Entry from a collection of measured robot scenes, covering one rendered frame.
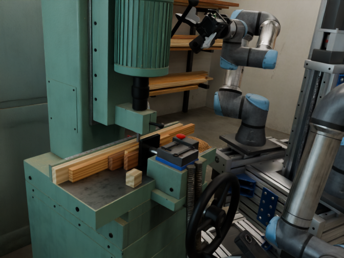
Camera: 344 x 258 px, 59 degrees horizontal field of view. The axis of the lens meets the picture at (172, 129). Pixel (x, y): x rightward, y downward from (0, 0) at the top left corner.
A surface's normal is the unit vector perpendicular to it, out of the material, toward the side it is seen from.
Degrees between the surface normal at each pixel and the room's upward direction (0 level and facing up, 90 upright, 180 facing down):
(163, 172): 90
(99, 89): 90
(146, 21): 90
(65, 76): 90
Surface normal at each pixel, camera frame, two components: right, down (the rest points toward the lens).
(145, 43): 0.18, 0.36
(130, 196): 0.78, 0.28
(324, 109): -0.85, -0.15
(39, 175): -0.62, 0.22
